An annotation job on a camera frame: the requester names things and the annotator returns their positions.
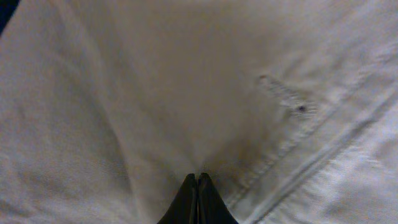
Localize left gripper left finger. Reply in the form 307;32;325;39
157;174;198;224

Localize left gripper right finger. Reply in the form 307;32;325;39
198;173;238;224

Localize khaki green shorts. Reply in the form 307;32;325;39
1;0;397;223

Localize black folded garment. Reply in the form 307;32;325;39
0;0;20;34

